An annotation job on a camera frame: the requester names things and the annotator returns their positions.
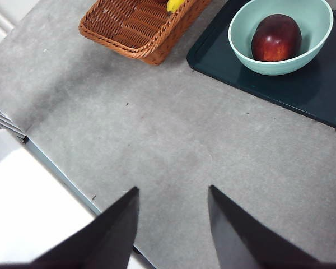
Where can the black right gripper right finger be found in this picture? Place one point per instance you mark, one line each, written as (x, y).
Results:
(240, 243)

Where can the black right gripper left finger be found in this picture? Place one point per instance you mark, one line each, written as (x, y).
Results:
(106, 243)

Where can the teal ribbed bowl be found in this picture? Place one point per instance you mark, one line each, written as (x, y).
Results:
(243, 42)

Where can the dark red plum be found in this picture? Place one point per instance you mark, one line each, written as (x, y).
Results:
(277, 39)

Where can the black rectangular tray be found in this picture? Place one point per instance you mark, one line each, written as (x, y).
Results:
(296, 89)

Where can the brown wicker basket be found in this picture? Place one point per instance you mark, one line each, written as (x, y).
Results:
(134, 30)

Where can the yellow banana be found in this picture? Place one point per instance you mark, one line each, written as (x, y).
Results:
(174, 5)

